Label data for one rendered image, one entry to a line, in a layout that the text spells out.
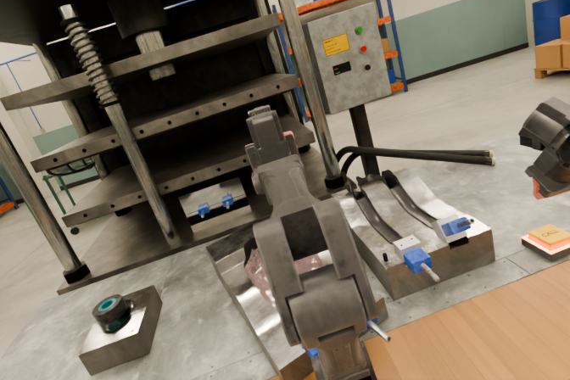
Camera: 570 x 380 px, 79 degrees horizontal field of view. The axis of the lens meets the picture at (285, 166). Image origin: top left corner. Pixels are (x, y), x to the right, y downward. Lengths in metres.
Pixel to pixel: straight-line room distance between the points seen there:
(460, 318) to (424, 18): 7.44
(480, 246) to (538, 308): 0.16
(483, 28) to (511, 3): 0.66
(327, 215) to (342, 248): 0.03
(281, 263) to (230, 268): 0.69
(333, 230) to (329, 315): 0.08
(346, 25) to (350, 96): 0.30
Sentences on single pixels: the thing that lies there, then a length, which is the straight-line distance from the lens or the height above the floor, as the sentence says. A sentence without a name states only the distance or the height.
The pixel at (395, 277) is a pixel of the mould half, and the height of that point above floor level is 0.86.
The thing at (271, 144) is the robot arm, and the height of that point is 1.25.
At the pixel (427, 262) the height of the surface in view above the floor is 0.89.
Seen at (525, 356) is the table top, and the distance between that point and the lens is 0.78.
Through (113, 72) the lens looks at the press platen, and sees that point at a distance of 1.52.
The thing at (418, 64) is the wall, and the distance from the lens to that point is 7.99.
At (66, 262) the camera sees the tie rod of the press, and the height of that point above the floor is 0.87.
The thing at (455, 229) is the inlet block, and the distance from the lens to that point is 0.84.
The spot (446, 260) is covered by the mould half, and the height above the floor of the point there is 0.85.
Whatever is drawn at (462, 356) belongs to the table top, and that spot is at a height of 0.80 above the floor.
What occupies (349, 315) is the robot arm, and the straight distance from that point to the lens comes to 0.36.
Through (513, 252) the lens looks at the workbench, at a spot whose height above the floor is 0.80.
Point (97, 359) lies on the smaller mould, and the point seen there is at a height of 0.84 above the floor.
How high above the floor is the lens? 1.39
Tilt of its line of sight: 18 degrees down
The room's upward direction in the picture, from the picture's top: 18 degrees counter-clockwise
